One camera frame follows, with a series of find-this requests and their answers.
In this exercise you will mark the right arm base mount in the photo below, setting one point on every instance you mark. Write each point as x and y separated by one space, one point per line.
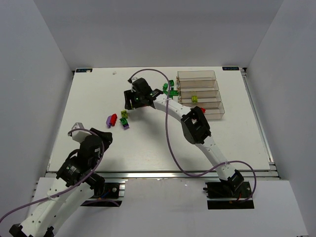
219 197

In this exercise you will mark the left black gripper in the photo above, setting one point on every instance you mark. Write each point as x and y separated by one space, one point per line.
105 138

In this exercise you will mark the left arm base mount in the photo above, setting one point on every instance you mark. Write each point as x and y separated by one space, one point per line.
111 196

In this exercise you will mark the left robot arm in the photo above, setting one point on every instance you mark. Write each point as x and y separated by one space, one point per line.
75 182

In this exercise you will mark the clear compartment organizer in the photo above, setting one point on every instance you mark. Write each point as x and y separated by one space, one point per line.
204 85

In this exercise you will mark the lime lego brick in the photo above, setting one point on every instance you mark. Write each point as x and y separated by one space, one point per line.
124 114

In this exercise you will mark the red curved lego piece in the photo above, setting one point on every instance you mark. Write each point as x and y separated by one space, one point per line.
113 119

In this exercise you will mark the green lego on purple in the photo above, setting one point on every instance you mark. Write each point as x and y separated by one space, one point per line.
124 121

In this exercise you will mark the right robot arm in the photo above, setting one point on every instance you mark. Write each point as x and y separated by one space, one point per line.
195 127

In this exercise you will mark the green lego brick small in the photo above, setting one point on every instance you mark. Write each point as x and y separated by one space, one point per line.
165 87

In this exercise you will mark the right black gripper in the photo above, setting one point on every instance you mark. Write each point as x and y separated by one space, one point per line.
127 99

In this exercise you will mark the purple lego base brick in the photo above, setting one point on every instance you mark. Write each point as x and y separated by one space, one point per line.
126 126

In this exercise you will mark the lime lego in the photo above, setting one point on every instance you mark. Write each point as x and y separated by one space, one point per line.
194 99

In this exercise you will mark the purple curved lego piece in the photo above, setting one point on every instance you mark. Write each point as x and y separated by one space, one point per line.
108 121

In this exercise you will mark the green flat lego plate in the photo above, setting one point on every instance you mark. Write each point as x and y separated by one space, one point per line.
173 93

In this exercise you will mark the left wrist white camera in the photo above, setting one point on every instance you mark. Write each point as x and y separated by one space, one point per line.
79 135

